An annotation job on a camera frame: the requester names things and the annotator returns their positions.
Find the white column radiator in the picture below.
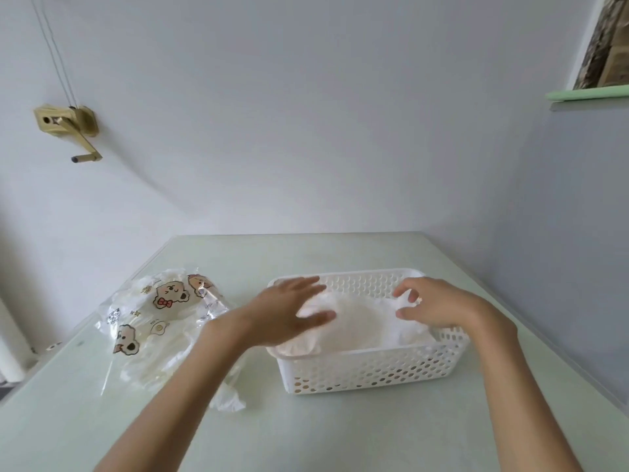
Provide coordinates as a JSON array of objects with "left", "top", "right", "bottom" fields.
[{"left": 0, "top": 299, "right": 28, "bottom": 385}]

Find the person's right forearm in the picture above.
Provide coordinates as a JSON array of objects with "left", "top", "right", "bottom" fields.
[{"left": 476, "top": 317, "right": 583, "bottom": 472}]

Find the person's left forearm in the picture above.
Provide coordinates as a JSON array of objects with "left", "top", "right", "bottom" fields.
[{"left": 93, "top": 307, "right": 256, "bottom": 472}]

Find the clear bear-print plastic bag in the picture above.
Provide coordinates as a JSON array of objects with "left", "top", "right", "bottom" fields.
[{"left": 96, "top": 266, "right": 248, "bottom": 414}]

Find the person's left hand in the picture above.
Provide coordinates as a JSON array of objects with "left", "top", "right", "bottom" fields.
[{"left": 235, "top": 275, "right": 338, "bottom": 348}]

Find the thin steel winch cable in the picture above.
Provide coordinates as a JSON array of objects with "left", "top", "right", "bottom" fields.
[{"left": 29, "top": 0, "right": 81, "bottom": 109}]

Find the brass wall crank winch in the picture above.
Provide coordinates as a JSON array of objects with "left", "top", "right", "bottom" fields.
[{"left": 33, "top": 103, "right": 104, "bottom": 165}]

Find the pale green shelf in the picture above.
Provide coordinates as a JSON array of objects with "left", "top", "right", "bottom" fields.
[{"left": 544, "top": 84, "right": 629, "bottom": 102}]

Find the person's right hand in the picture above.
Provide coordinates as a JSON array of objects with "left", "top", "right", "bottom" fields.
[{"left": 391, "top": 276, "right": 520, "bottom": 336}]

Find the stack of white gloves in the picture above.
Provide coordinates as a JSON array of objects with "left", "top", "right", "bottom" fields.
[{"left": 271, "top": 288, "right": 439, "bottom": 358}]

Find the white perforated plastic basket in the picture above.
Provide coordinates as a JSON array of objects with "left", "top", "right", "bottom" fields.
[{"left": 266, "top": 267, "right": 472, "bottom": 396}]

